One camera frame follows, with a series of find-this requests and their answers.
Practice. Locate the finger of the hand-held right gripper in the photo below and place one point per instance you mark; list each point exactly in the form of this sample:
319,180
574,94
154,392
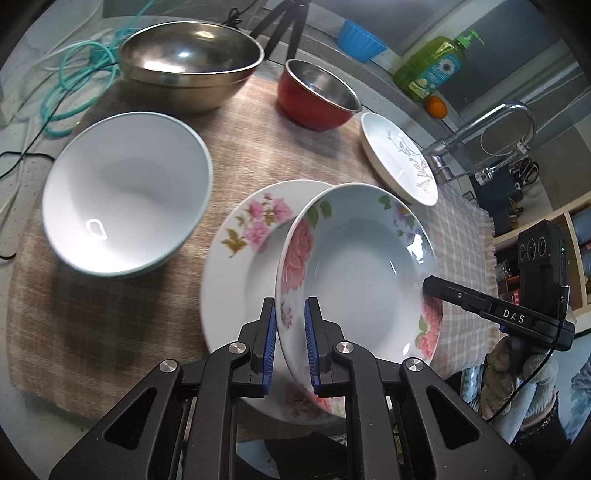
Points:
455,293

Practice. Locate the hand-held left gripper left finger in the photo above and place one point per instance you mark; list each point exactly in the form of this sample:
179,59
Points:
270,344

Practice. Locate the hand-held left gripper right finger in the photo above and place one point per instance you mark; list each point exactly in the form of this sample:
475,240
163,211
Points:
313,346

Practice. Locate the pink floral plate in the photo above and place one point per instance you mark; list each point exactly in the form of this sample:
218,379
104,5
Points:
240,277

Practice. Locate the deep floral plate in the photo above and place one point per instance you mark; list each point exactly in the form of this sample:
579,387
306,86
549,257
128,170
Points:
355,286

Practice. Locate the white plate grey branch print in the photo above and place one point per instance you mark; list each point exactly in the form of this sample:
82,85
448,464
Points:
399,152

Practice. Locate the white bowl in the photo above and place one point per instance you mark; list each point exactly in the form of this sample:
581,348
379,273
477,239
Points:
124,194

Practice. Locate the person's right hand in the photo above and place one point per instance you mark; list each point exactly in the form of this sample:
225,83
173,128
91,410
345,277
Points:
505,369

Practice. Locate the wooden shelf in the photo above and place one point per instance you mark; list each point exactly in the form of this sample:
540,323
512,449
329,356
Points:
565,221

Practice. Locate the dark blue utensil holder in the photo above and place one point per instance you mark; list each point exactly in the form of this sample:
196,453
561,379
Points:
496,203

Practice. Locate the scissors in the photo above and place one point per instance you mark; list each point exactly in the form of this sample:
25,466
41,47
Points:
524,170

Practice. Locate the beige plaid cloth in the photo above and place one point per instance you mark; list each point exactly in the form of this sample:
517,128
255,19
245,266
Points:
138,332

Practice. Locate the chrome faucet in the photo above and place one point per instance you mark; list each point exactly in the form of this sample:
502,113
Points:
466,134

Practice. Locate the orange fruit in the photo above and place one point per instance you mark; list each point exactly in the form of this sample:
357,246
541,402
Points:
436,107

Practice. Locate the green dish soap bottle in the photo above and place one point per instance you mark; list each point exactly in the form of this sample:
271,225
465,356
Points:
429,64

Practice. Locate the red steel bowl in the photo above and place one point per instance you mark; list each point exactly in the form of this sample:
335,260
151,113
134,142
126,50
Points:
309,101

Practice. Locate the blue plastic container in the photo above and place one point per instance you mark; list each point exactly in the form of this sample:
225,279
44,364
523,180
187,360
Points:
360,41

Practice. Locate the large steel bowl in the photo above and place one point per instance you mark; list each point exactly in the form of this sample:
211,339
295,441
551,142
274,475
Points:
184,60

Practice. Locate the black tripod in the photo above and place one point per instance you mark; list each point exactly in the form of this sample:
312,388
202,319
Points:
286,18

